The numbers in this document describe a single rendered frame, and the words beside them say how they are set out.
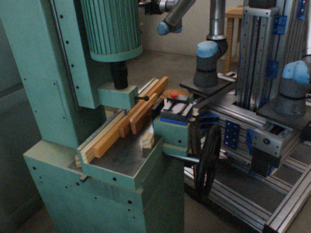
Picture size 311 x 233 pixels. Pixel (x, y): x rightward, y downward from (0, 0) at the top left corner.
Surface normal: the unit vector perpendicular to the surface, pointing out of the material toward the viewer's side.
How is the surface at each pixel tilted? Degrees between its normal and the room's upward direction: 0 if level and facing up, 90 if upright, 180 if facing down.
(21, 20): 90
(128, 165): 0
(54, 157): 0
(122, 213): 90
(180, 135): 90
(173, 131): 90
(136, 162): 0
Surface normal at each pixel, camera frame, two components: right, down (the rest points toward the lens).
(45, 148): -0.07, -0.85
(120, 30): 0.40, 0.46
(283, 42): -0.73, 0.40
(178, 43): -0.53, 0.47
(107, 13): 0.03, 0.52
